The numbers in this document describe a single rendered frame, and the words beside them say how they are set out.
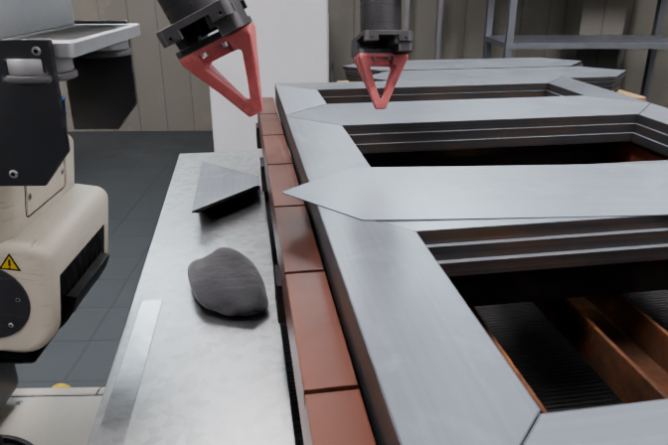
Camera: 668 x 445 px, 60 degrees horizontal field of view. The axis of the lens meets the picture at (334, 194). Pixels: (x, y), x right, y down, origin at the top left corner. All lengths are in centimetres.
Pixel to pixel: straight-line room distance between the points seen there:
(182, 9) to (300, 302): 27
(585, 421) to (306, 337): 22
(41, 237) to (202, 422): 32
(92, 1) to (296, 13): 172
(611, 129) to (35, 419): 125
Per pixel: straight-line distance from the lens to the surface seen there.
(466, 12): 443
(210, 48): 52
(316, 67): 342
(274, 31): 341
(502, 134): 109
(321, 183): 72
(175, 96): 451
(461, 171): 78
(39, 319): 84
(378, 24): 80
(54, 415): 136
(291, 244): 65
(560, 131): 114
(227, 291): 80
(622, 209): 72
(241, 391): 68
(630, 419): 40
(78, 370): 196
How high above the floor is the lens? 111
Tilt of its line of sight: 21 degrees down
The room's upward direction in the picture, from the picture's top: straight up
